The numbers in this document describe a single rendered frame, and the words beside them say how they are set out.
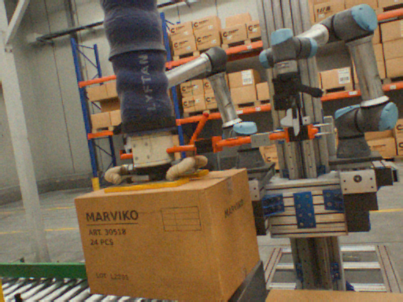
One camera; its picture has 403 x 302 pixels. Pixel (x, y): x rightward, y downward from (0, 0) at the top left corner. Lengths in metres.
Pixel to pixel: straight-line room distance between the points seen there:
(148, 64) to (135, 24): 0.15
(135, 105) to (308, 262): 1.21
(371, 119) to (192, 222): 0.91
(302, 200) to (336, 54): 8.16
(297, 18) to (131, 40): 0.93
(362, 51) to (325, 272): 1.09
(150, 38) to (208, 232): 0.76
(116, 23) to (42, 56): 11.92
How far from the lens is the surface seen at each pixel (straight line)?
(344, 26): 1.72
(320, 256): 2.07
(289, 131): 1.30
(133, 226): 1.42
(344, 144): 1.83
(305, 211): 1.86
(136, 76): 1.46
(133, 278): 1.50
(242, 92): 8.71
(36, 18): 13.70
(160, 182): 1.40
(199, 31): 9.21
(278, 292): 1.70
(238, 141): 1.35
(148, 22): 1.51
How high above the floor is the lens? 1.27
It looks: 3 degrees down
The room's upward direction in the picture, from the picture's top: 9 degrees counter-clockwise
